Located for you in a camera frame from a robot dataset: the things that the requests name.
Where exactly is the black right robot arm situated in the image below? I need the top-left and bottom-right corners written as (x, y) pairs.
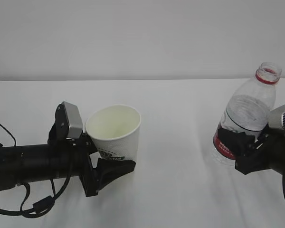
top-left (218, 126), bottom-right (285, 175)

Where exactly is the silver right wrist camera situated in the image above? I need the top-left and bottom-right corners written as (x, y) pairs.
top-left (268, 104), bottom-right (285, 131)

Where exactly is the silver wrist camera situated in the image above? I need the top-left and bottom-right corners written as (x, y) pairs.
top-left (47, 101), bottom-right (84, 144)
top-left (268, 104), bottom-right (285, 131)

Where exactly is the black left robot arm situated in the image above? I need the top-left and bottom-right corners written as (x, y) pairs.
top-left (0, 133), bottom-right (136, 197)

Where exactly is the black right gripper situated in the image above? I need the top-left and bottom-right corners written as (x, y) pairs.
top-left (215, 125), bottom-right (285, 174)

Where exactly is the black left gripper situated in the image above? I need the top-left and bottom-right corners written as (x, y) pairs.
top-left (68, 133), bottom-right (136, 197)

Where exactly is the clear water bottle red label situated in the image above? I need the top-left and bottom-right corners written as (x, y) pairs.
top-left (210, 61), bottom-right (283, 167)

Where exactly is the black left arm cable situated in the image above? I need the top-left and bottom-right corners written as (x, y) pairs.
top-left (0, 119), bottom-right (72, 218)

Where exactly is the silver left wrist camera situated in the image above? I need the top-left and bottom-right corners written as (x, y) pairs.
top-left (47, 101), bottom-right (84, 144)

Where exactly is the white paper cup green logo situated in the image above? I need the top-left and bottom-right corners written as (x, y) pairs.
top-left (85, 104), bottom-right (142, 164)

